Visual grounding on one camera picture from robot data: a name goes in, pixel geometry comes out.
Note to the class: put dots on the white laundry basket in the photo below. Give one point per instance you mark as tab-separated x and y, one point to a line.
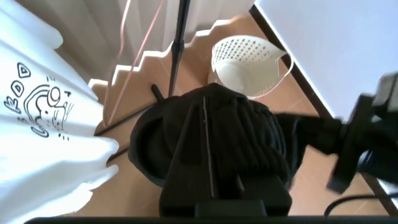
242	71

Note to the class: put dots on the white printed t-shirt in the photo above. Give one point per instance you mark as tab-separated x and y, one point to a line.
37	155

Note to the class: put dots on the black clothes rack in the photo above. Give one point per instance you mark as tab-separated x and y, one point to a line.
178	46

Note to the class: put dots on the black garment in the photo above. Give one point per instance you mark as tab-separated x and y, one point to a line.
248	133

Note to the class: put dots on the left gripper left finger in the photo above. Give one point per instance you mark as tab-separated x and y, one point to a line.
186	186

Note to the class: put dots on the beige curtain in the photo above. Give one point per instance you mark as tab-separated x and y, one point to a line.
93	31

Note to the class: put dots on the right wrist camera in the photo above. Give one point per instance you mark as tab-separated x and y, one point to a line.
387	90

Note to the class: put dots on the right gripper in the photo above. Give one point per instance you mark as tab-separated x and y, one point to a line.
351	149

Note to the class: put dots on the pink clothes hanger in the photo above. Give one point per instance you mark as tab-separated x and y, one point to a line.
136	59

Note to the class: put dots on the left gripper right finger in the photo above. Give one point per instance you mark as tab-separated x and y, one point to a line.
267	194

